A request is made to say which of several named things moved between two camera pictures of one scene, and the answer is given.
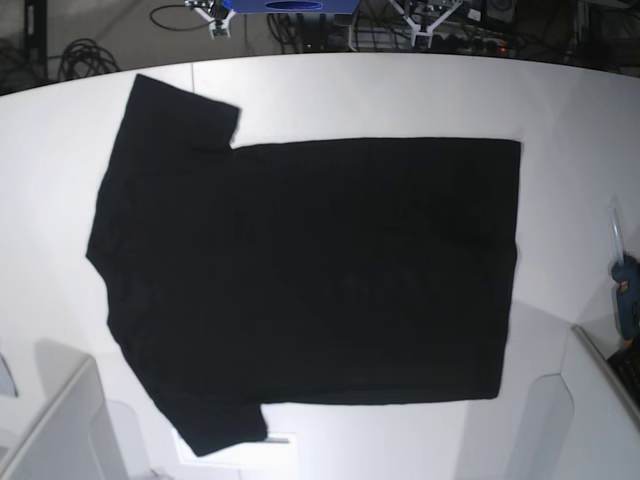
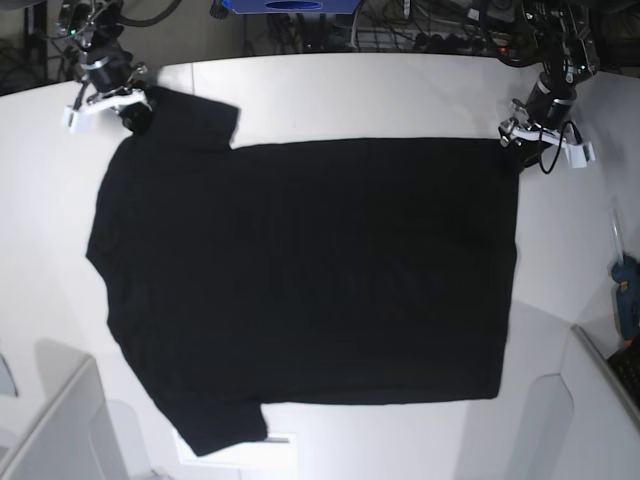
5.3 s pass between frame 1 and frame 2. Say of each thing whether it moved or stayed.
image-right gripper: moved
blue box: stayed
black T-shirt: stayed
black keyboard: stayed
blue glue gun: stayed
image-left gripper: moved
